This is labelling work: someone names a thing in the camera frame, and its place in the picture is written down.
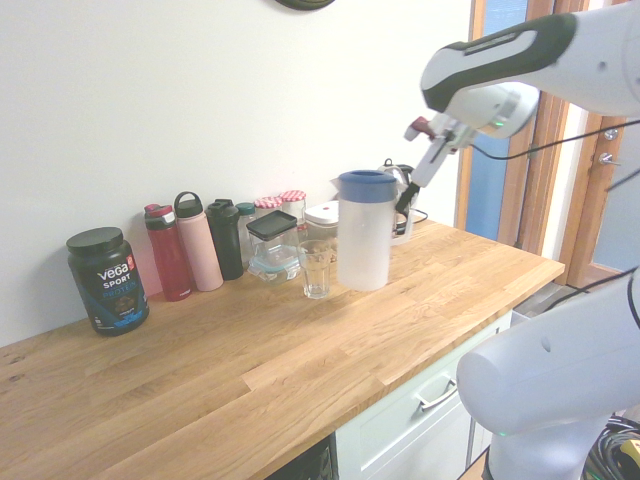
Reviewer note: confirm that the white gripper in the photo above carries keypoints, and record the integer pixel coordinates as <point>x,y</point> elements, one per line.
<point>432,160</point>

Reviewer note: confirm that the translucent pitcher with blue lid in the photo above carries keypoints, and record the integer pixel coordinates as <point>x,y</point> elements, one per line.
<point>362,240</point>

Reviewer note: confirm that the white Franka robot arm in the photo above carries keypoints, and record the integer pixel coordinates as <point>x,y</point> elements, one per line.
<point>590,75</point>

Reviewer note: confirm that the pink water bottle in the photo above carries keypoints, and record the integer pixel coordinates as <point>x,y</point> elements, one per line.
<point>200,250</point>

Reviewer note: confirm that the red water bottle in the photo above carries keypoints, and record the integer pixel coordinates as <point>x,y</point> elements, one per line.
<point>170,260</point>

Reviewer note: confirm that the chrome electric kettle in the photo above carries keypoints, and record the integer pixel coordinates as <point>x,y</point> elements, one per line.
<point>402,175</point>

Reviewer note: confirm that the cereal container white lid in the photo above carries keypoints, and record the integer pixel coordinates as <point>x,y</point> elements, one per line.
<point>322,220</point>

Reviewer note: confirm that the glass jar red gingham lid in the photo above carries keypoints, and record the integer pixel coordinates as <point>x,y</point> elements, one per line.
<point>267,204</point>
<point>294,202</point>

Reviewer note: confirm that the clear drinking glass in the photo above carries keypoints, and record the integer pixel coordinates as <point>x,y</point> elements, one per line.
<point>316,272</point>

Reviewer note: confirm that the clear container black lid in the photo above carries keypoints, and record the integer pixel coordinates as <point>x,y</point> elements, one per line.
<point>272,235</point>

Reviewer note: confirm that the glass container teal lid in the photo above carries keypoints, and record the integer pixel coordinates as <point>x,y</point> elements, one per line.
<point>275,272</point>

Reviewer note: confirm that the black shaker bottle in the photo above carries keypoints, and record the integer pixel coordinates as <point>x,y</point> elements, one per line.
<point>225,240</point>

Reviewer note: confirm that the metal door lock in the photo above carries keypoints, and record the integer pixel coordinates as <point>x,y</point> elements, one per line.
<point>610,134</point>

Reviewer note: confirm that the white drawer front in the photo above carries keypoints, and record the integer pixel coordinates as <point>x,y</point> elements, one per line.
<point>400,430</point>

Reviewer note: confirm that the dark dishwasher front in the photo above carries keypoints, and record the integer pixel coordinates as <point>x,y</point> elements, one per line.
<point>310,462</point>

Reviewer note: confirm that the black Vega protein tub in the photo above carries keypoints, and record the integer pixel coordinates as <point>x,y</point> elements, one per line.
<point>110,285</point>

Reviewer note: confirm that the red white wrist camera mount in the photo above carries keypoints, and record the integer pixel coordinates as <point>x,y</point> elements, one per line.
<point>419,127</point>

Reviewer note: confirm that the black round wall clock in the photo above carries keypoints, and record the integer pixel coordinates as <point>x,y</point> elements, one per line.
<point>305,4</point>

